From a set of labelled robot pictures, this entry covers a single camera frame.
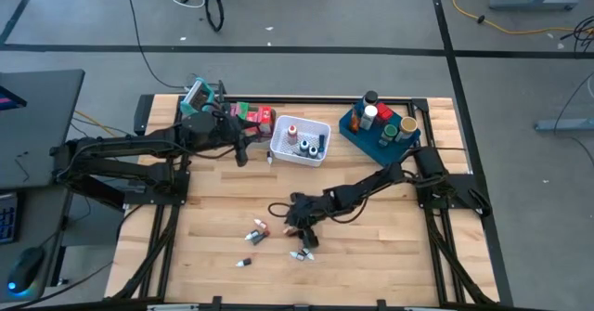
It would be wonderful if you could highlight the black floor cable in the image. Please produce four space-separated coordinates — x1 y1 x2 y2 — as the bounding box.
124 0 194 91

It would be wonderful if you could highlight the dark grey keyboard shelf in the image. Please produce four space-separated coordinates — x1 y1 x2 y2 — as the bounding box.
0 183 73 303

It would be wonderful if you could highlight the long red white-label carton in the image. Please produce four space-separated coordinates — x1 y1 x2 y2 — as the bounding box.
259 106 277 136

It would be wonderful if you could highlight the black desk top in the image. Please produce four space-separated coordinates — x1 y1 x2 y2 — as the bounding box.
0 69 86 191

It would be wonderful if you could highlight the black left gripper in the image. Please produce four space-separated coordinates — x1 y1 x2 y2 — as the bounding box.
213 111 262 167

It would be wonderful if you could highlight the white perforated plastic basket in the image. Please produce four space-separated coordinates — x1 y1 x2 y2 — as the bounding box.
269 114 332 168

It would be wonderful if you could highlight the yellow floor cable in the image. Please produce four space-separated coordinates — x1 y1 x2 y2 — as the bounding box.
452 0 594 36

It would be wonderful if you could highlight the black cable bundle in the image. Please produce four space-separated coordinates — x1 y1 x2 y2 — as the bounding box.
559 16 594 55

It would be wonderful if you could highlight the thin yellow cable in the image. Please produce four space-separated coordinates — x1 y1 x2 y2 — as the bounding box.
72 110 123 138

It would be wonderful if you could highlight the black computer mouse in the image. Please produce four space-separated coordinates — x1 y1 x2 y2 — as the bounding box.
6 246 46 295

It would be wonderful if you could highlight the white lid seasoning jar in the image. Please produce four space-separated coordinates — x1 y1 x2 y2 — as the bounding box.
359 104 379 131

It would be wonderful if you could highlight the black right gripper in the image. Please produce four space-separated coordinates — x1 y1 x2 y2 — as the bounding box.
283 192 331 250

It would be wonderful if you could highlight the computer monitor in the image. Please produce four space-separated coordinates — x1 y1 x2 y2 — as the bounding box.
0 84 28 112

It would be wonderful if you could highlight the blue plastic tray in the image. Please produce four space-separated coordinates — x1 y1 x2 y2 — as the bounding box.
338 97 422 167

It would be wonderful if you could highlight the black cable coil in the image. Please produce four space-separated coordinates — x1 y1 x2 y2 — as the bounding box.
203 0 226 32

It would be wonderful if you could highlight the black aluminium table frame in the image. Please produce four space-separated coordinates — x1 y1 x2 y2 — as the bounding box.
109 92 514 311

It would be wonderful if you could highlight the tan lid spice jar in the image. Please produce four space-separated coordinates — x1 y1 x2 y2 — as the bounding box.
394 115 419 144

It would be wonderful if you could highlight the amber sauce bottle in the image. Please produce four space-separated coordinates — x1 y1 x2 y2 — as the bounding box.
348 106 364 135

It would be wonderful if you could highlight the box grater teal handle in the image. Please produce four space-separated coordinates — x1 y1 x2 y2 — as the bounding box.
179 76 219 117

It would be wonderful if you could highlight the black keyboard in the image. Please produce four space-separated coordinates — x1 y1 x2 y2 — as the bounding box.
0 193 23 246

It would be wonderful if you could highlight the red lid paprika tin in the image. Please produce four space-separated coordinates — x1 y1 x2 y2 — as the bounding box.
374 101 394 125

